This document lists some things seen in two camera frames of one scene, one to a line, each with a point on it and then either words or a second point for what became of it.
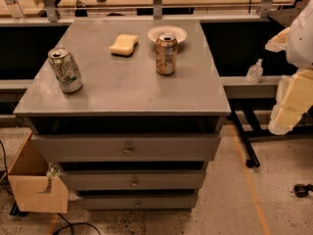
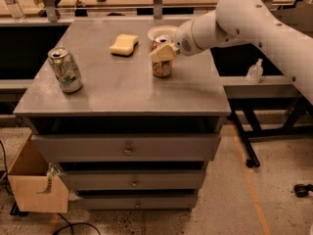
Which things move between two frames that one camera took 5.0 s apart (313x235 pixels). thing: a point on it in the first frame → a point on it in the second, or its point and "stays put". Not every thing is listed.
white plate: [179, 32] stays put
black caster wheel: [302, 190] stays put
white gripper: [301, 39] → [183, 40]
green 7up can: [66, 70] stays put
